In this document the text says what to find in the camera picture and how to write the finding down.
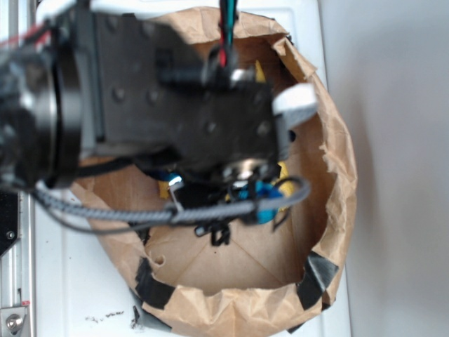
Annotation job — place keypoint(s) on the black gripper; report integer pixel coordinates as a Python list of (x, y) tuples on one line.
[(148, 95)]

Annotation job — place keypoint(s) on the blue ball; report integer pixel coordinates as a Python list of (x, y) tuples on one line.
[(261, 192)]

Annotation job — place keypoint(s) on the yellow microfiber cloth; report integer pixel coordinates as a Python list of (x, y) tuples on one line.
[(284, 189)]

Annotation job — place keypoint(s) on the brown paper bag container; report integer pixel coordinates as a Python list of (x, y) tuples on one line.
[(265, 280)]

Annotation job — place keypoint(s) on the black mounting plate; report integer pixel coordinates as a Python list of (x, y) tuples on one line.
[(9, 212)]

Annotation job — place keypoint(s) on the grey metal angle bracket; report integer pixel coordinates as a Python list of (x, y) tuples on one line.
[(173, 186)]

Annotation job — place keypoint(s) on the aluminium frame rail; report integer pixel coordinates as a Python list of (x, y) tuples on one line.
[(18, 287)]

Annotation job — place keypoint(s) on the metal corner bracket with bolt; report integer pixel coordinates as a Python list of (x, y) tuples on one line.
[(14, 321)]

